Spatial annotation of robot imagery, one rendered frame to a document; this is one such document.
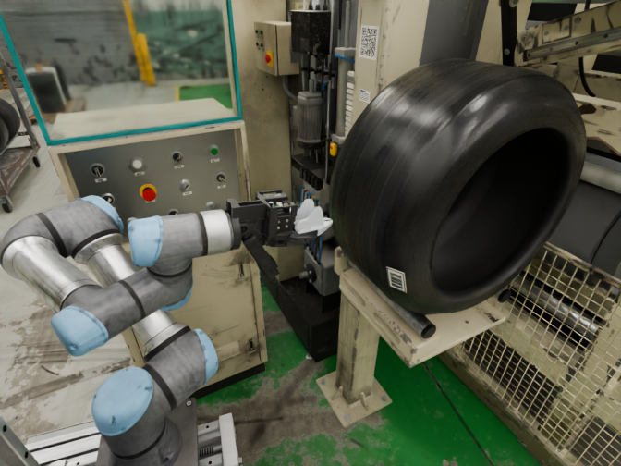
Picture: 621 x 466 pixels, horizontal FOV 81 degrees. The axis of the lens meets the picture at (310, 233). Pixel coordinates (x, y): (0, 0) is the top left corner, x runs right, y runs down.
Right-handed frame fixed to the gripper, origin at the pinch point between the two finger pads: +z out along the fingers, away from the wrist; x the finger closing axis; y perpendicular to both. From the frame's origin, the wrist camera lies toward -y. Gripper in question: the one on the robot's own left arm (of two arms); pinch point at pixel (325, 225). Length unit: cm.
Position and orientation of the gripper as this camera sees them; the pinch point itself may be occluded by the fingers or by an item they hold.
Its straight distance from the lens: 73.5
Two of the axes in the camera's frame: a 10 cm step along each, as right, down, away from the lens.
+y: 1.1, -8.7, -4.9
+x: -4.6, -4.8, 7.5
